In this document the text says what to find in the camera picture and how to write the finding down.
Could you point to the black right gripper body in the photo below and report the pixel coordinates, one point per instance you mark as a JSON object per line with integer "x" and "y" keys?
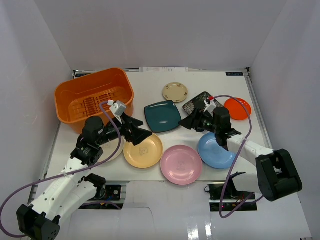
{"x": 205, "y": 123}

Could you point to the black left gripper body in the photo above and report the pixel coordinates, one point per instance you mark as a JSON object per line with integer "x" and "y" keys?
{"x": 128, "y": 127}

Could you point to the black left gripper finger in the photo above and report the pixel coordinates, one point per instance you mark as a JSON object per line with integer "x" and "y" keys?
{"x": 130, "y": 122}
{"x": 138, "y": 135}

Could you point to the black floral square plate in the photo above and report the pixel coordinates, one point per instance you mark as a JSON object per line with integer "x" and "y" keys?
{"x": 198, "y": 103}

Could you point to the yellow round plate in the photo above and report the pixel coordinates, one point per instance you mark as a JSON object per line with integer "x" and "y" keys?
{"x": 144, "y": 155}

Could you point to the white bear round plate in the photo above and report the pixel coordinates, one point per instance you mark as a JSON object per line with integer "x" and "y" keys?
{"x": 110, "y": 147}

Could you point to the teal square plate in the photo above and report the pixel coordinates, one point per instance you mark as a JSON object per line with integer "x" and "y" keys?
{"x": 162, "y": 116}

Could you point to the light blue round plate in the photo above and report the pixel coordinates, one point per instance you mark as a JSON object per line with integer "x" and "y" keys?
{"x": 212, "y": 154}

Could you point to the pink round plate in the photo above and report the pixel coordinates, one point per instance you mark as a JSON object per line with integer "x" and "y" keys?
{"x": 181, "y": 165}

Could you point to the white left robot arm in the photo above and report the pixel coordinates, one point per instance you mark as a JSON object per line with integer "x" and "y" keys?
{"x": 41, "y": 219}

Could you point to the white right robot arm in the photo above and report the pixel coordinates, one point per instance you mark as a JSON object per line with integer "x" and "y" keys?
{"x": 276, "y": 175}

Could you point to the orange plastic bin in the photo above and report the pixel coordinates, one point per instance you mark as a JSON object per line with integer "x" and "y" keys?
{"x": 78, "y": 99}

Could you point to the beige floral round plate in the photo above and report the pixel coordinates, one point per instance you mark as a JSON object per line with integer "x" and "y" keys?
{"x": 175, "y": 91}

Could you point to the orange round plate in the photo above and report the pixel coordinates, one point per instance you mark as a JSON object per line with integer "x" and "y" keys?
{"x": 238, "y": 110}

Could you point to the white paper sheets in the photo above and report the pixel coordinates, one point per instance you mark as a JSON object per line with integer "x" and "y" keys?
{"x": 163, "y": 69}

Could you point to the blue table label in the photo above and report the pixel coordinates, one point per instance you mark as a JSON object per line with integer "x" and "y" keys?
{"x": 234, "y": 74}

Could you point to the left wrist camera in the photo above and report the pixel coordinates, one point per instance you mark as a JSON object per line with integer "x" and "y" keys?
{"x": 117, "y": 108}

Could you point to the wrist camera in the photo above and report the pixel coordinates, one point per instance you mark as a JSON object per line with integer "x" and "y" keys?
{"x": 117, "y": 108}
{"x": 209, "y": 105}

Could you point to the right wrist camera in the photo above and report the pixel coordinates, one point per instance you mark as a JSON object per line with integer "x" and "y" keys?
{"x": 209, "y": 105}

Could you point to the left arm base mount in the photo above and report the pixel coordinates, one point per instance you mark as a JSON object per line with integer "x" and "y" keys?
{"x": 113, "y": 199}

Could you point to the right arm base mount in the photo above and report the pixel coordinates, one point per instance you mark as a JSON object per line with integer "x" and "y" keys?
{"x": 231, "y": 199}

